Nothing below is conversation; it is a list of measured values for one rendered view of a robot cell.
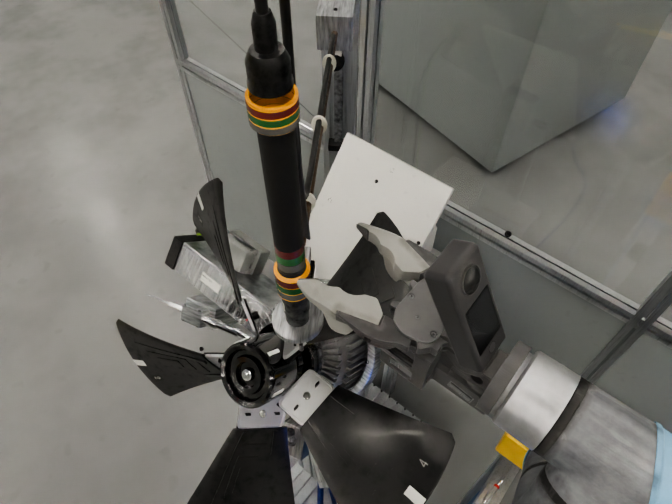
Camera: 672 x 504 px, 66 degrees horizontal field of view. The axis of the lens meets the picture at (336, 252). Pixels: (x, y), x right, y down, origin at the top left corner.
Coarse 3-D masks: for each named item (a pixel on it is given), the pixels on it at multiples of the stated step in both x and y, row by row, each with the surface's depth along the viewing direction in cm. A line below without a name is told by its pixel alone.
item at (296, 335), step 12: (312, 264) 67; (312, 276) 66; (276, 312) 70; (312, 312) 70; (276, 324) 69; (288, 324) 69; (312, 324) 69; (288, 336) 68; (300, 336) 68; (312, 336) 68
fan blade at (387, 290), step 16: (384, 224) 87; (352, 256) 90; (368, 256) 86; (336, 272) 92; (352, 272) 87; (368, 272) 84; (384, 272) 81; (352, 288) 85; (368, 288) 82; (384, 288) 80; (400, 288) 78; (384, 304) 79; (320, 336) 84; (336, 336) 82
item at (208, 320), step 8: (152, 296) 120; (168, 304) 117; (176, 304) 116; (208, 320) 111; (216, 320) 110; (216, 328) 110; (224, 328) 109; (232, 328) 108; (240, 336) 107; (248, 336) 106
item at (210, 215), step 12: (216, 180) 90; (204, 192) 95; (216, 192) 91; (204, 204) 97; (216, 204) 91; (192, 216) 107; (204, 216) 99; (216, 216) 92; (204, 228) 103; (216, 228) 94; (216, 240) 95; (228, 240) 90; (216, 252) 101; (228, 252) 91; (228, 264) 93; (228, 276) 96; (240, 300) 92
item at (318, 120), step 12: (264, 0) 35; (288, 0) 44; (264, 12) 36; (288, 12) 45; (288, 24) 46; (288, 36) 46; (288, 48) 47; (324, 60) 91; (324, 72) 88; (324, 84) 85; (324, 96) 83; (312, 120) 80; (324, 120) 80; (300, 144) 57; (312, 144) 76; (312, 156) 75; (312, 168) 73; (312, 204) 71
